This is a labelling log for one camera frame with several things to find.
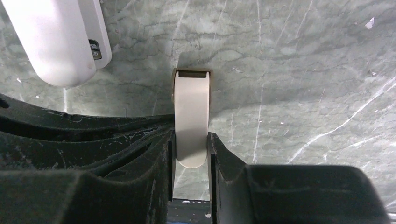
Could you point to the small beige stapler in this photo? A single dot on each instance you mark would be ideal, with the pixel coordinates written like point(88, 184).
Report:
point(191, 97)

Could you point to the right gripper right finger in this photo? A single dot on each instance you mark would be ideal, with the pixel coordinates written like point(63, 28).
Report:
point(243, 193)

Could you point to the long white stapler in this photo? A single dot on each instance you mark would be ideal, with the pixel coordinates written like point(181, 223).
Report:
point(66, 41)

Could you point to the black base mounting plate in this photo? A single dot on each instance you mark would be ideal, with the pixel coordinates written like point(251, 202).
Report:
point(186, 211)

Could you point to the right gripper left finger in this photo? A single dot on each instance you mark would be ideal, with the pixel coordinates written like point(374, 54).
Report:
point(135, 193)

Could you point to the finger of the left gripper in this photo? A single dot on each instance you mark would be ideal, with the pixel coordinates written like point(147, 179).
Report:
point(36, 138)

